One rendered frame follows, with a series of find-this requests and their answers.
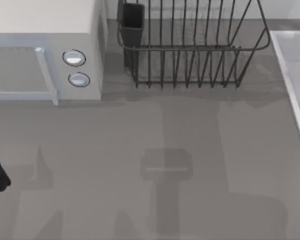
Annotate dark cutlery holder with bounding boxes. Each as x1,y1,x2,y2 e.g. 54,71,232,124
116,0,146,69

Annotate pale microwave oven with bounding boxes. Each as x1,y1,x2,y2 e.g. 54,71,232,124
0,0,108,106

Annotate microwave oven door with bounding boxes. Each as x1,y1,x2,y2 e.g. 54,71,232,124
0,33,59,106

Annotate dark wire dish rack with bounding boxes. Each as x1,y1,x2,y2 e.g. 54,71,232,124
116,0,271,89

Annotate round silver microwave knob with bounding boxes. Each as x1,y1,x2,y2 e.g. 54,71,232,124
61,48,87,68
67,71,91,89

